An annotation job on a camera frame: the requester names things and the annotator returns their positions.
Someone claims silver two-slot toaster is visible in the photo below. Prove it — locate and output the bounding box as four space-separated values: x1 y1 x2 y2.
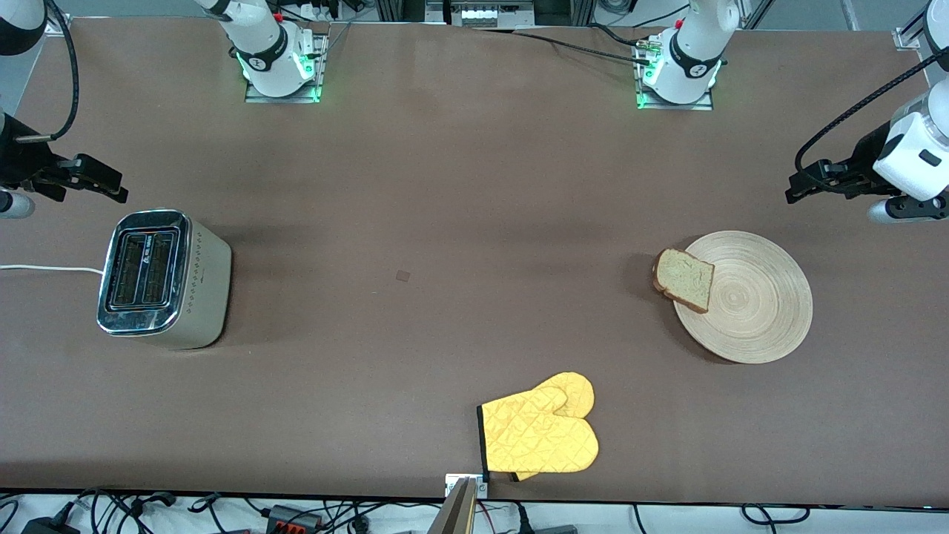
96 209 233 351

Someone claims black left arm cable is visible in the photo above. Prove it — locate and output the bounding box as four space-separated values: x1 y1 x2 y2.
795 55 949 176

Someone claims round wooden plate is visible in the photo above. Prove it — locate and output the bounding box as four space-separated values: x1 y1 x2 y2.
673 231 814 365

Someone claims looped black floor cable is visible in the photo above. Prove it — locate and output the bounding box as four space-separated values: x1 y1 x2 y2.
741 504 798 526

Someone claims white power strip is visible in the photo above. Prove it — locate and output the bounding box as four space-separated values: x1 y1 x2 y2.
449 0 536 28

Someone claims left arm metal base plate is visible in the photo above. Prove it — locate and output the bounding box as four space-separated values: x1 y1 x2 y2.
635 37 715 112

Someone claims red and black connector block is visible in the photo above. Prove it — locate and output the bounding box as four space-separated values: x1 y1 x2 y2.
265 504 325 532

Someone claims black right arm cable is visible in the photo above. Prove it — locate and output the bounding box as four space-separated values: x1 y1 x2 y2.
15 0 81 142

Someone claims bread slice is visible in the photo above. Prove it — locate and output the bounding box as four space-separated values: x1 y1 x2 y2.
652 248 715 314

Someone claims slanted metal mount bar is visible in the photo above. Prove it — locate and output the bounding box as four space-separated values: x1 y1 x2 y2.
427 478 478 534

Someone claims small metal clamp bracket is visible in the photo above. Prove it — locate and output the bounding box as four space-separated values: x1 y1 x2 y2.
445 473 489 499

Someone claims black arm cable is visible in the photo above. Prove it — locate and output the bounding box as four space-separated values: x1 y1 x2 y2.
795 55 949 176
15 0 81 142

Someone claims black cable across table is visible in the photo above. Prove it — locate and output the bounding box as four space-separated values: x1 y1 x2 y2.
474 22 658 65

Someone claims yellow quilted oven mitt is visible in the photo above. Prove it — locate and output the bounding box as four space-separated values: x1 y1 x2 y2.
512 372 595 482
477 386 599 476

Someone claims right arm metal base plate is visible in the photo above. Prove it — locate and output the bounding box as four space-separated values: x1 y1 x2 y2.
244 30 328 105

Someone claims white toaster power cord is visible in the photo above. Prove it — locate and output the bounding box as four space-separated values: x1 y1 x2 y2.
0 263 105 276

